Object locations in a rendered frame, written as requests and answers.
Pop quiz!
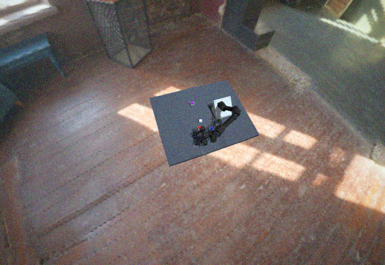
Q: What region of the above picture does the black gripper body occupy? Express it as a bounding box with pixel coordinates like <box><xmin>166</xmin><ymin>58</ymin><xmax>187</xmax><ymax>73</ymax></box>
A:
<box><xmin>201</xmin><ymin>126</ymin><xmax>211</xmax><ymax>146</ymax></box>

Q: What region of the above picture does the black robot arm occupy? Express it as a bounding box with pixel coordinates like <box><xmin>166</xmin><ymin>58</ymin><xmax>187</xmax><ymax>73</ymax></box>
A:
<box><xmin>202</xmin><ymin>101</ymin><xmax>241</xmax><ymax>143</ymax></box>

